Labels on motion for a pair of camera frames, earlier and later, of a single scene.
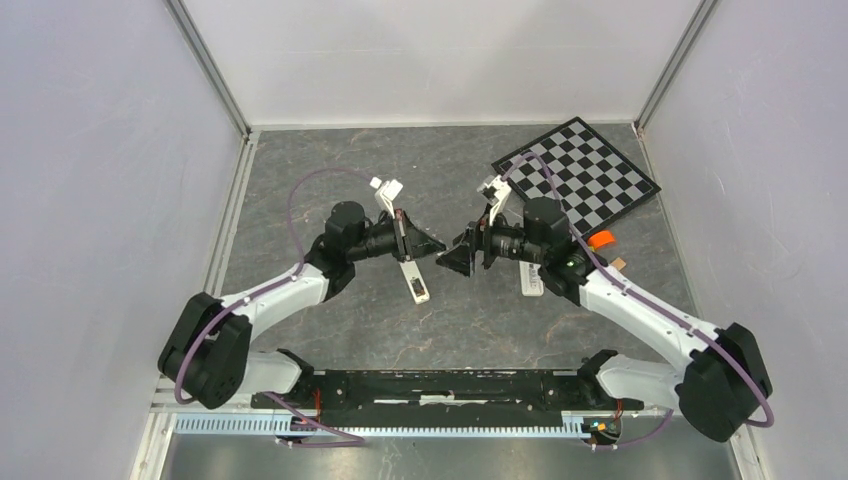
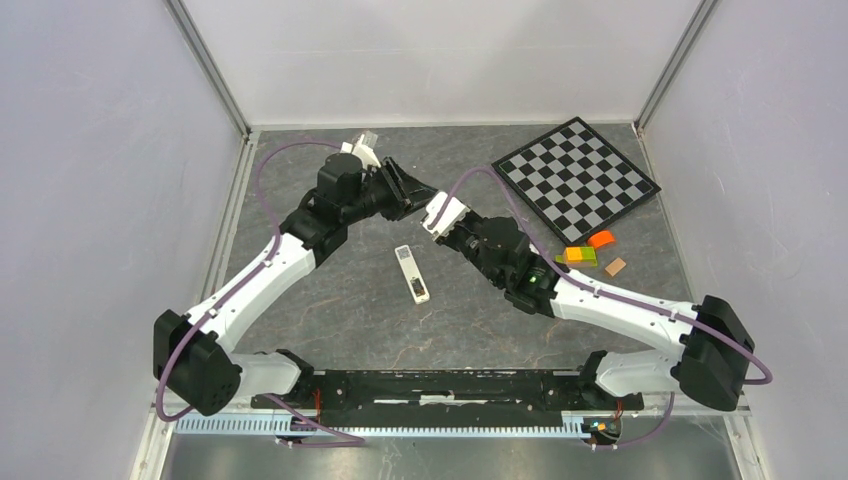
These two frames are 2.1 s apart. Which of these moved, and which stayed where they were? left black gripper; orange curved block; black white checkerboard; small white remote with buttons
Moved: left black gripper
Stayed: orange curved block; small white remote with buttons; black white checkerboard
